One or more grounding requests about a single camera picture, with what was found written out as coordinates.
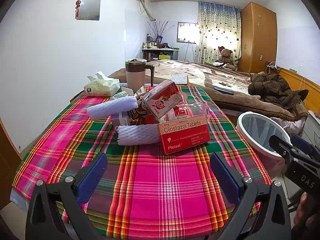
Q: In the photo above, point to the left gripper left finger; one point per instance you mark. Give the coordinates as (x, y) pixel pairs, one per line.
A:
(43, 218)

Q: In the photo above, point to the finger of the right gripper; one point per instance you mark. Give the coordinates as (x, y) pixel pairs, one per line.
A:
(302, 145)
(283, 148)

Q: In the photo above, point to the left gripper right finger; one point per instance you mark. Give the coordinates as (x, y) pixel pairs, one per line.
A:
(261, 210)

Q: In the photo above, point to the clear plastic bottle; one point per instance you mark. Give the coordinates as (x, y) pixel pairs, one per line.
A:
(187, 110)

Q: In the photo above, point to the red Cilostazol tablet box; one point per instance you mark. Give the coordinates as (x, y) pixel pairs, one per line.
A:
(178, 135)

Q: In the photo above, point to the purple drink carton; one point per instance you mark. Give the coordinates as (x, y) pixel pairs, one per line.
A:
(121, 119)

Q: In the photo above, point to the white foam net sleeve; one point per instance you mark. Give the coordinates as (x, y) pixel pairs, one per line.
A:
(137, 135)

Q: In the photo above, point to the red strawberry milk carton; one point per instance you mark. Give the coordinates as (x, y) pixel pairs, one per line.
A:
(162, 98)

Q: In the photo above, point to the white trash bin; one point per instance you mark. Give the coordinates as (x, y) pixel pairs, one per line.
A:
(257, 130)

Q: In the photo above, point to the right hand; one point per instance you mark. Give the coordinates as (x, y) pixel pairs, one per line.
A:
(305, 213)

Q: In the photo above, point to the wooden headboard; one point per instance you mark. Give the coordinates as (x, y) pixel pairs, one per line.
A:
(298, 82)

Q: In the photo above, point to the dark brown jacket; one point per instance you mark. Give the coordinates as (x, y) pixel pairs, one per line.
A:
(274, 89)

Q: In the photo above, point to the bed with brown blanket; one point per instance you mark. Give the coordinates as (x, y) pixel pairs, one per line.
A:
(207, 77)

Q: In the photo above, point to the plaid tablecloth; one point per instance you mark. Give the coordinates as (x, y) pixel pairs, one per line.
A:
(143, 194)

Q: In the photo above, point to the teddy bear with hat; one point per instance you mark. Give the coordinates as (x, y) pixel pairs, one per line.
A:
(226, 58)

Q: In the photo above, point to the wooden wardrobe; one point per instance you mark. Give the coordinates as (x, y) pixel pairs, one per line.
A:
(258, 38)

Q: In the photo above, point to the orange white small box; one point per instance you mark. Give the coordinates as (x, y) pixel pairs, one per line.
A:
(180, 79)

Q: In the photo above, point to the patterned curtain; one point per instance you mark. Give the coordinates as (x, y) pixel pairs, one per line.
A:
(219, 26)

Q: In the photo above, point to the window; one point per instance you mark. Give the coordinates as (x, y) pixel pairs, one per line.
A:
(188, 32)

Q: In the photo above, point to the cluttered side desk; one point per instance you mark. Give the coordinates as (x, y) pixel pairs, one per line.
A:
(152, 51)

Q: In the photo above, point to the brown lidded mug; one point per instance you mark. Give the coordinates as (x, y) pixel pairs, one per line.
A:
(135, 73)

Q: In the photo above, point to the vase with dry branches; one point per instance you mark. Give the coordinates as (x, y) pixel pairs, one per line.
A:
(159, 28)

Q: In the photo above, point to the wall poster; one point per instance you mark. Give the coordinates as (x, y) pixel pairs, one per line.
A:
(88, 10)

